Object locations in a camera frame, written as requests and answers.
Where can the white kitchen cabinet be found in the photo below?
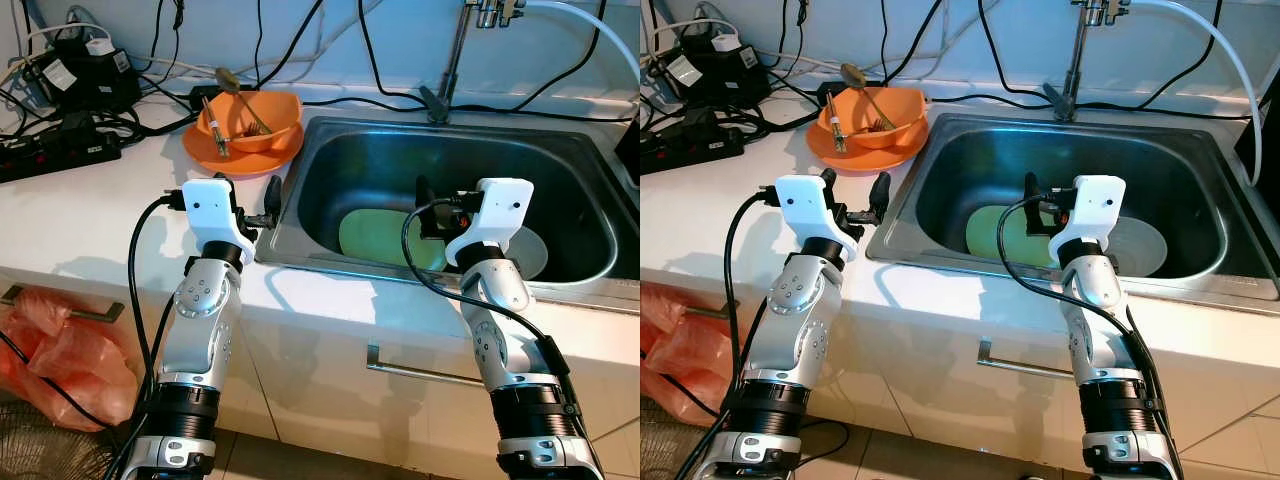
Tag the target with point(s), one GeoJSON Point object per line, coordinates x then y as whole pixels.
{"type": "Point", "coordinates": [950, 400]}
{"type": "Point", "coordinates": [320, 400]}

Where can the pale grey dish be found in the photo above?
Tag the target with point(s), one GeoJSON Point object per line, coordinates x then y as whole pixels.
{"type": "Point", "coordinates": [530, 255]}
{"type": "Point", "coordinates": [1140, 250]}

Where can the black power adapter brick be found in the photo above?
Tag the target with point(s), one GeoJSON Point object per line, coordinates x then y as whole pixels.
{"type": "Point", "coordinates": [202, 97]}
{"type": "Point", "coordinates": [832, 93]}

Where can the orange plastic bowl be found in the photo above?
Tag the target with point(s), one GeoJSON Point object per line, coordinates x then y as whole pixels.
{"type": "Point", "coordinates": [905, 105]}
{"type": "Point", "coordinates": [282, 110]}

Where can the orange plastic plate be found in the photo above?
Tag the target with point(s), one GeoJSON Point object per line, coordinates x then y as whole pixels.
{"type": "Point", "coordinates": [200, 152]}
{"type": "Point", "coordinates": [822, 150]}

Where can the stainless steel sink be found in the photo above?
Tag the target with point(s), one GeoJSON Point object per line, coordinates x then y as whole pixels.
{"type": "Point", "coordinates": [340, 160]}
{"type": "Point", "coordinates": [960, 160]}

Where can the orange plastic bag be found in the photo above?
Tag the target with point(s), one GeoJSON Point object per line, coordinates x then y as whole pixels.
{"type": "Point", "coordinates": [60, 360]}
{"type": "Point", "coordinates": [680, 350]}

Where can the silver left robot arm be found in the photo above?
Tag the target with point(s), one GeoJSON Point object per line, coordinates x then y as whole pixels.
{"type": "Point", "coordinates": [200, 330]}
{"type": "Point", "coordinates": [790, 340]}

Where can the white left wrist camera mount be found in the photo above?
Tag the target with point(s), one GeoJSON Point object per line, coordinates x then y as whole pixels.
{"type": "Point", "coordinates": [810, 205]}
{"type": "Point", "coordinates": [215, 210]}

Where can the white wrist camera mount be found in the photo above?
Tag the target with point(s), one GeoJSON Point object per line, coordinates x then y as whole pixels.
{"type": "Point", "coordinates": [500, 215]}
{"type": "Point", "coordinates": [215, 210]}
{"type": "Point", "coordinates": [1095, 205]}
{"type": "Point", "coordinates": [810, 205]}

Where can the black charger box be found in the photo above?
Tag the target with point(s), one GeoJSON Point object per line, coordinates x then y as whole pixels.
{"type": "Point", "coordinates": [715, 75]}
{"type": "Point", "coordinates": [90, 80]}

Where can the black appliance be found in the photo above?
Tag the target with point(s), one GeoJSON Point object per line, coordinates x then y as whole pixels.
{"type": "Point", "coordinates": [1262, 140]}
{"type": "Point", "coordinates": [630, 150]}

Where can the metal fork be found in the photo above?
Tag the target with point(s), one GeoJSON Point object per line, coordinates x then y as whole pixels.
{"type": "Point", "coordinates": [880, 125]}
{"type": "Point", "coordinates": [244, 122]}

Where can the metal spoon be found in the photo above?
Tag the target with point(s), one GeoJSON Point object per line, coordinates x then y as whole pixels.
{"type": "Point", "coordinates": [852, 73]}
{"type": "Point", "coordinates": [225, 78]}

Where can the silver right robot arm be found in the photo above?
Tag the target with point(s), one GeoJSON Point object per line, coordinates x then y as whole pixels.
{"type": "Point", "coordinates": [1095, 340]}
{"type": "Point", "coordinates": [500, 350]}

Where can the metal faucet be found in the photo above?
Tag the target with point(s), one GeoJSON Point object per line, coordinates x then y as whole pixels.
{"type": "Point", "coordinates": [1078, 55]}
{"type": "Point", "coordinates": [455, 55]}

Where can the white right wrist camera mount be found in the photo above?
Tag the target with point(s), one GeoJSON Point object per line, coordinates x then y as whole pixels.
{"type": "Point", "coordinates": [500, 215]}
{"type": "Point", "coordinates": [1095, 205]}

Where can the black power strip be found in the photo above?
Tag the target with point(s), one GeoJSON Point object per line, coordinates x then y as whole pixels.
{"type": "Point", "coordinates": [60, 155]}
{"type": "Point", "coordinates": [700, 148]}

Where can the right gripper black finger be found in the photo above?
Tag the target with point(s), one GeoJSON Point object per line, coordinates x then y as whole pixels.
{"type": "Point", "coordinates": [1032, 190]}
{"type": "Point", "coordinates": [424, 192]}

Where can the green plate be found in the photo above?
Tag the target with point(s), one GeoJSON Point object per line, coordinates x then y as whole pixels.
{"type": "Point", "coordinates": [375, 240]}
{"type": "Point", "coordinates": [1000, 235]}

